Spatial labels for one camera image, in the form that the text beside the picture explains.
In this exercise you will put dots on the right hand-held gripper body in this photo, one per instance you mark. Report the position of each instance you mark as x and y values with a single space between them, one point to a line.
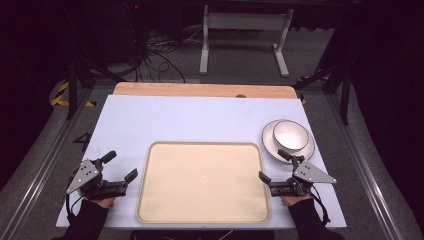
308 174

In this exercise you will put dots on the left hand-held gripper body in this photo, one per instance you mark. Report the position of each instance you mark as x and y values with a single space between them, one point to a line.
87 176

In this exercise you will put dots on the white bowl dark rim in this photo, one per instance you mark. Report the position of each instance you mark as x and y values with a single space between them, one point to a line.
290 135

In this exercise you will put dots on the white plate dark rim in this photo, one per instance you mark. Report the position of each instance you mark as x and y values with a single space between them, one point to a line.
268 141

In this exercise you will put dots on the beige plastic tray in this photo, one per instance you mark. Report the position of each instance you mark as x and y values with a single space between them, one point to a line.
203 181

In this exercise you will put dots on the person's right hand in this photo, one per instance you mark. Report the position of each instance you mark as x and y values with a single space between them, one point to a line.
293 200

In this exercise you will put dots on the person's left hand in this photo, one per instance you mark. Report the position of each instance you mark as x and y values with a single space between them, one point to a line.
105 202

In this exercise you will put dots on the white table cover board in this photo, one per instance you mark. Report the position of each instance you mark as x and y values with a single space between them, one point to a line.
186 120

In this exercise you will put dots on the black metal stand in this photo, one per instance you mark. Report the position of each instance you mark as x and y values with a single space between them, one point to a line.
78 78
336 78

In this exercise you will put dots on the wooden table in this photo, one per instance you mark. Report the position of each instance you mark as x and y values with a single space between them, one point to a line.
200 90

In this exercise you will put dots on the aluminium floor rail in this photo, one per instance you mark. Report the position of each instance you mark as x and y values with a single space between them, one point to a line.
363 170
43 166

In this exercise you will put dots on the white metal stand frame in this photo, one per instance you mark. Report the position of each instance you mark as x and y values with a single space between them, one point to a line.
246 21

